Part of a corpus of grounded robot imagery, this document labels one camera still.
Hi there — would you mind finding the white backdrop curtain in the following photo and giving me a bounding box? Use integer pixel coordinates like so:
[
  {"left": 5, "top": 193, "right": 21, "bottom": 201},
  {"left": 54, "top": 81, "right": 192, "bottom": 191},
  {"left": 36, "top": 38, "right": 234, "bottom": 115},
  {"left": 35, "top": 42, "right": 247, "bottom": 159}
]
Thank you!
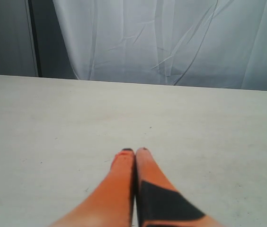
[{"left": 53, "top": 0, "right": 267, "bottom": 90}]

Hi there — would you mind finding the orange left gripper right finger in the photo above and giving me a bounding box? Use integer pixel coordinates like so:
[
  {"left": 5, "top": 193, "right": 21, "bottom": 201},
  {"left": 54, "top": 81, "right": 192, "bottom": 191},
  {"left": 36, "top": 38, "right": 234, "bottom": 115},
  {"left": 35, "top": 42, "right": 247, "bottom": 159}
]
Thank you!
[{"left": 135, "top": 148, "right": 223, "bottom": 227}]

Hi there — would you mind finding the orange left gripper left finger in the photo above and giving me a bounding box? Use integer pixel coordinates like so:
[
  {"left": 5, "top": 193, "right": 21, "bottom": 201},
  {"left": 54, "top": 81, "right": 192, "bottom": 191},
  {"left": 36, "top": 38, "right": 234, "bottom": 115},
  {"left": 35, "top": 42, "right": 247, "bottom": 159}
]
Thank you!
[{"left": 51, "top": 148, "right": 135, "bottom": 227}]

